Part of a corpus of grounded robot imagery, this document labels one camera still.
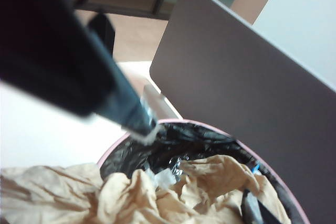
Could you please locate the grey desk divider panel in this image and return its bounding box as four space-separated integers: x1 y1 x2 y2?
149 0 336 201

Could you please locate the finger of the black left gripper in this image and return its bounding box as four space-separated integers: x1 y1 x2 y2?
0 0 160 138
88 13 116 58

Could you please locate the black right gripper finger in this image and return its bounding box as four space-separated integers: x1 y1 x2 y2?
241 187 284 224

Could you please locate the large brown paper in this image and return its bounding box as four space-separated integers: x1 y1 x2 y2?
0 154 292 224

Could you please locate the white divider support foot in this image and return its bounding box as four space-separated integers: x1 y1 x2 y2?
143 84 182 123

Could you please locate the white ribbed trash bin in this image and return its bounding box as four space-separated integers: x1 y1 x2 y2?
97 118 310 224

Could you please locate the white crumpled tissue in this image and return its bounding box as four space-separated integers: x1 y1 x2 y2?
146 167 179 190

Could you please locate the black plastic trash bag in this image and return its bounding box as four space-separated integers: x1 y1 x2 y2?
99 123 302 224

